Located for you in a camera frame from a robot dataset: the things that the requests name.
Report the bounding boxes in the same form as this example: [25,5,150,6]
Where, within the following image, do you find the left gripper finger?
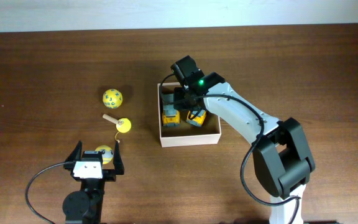
[65,141,82,162]
[113,140,124,174]

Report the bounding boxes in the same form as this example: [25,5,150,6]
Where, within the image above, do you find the yellow grey toy truck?
[162,93,180,127]

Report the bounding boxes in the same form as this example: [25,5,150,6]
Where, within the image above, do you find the yellow grey toy loader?
[186,110,207,127]

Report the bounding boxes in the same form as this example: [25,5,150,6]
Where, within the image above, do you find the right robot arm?
[170,55,315,223]

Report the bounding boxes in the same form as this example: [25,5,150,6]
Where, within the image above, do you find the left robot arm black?
[62,140,125,224]

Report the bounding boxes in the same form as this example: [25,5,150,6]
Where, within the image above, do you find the yellow ball with face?
[95,145,114,165]

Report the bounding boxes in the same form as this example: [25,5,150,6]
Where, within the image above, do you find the white cardboard box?
[157,93,221,147]

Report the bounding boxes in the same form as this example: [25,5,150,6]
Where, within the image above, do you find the yellow ball blue letters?
[103,89,123,109]

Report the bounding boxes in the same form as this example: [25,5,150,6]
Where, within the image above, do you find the yellow disc wooden handle toy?
[102,114,132,142]

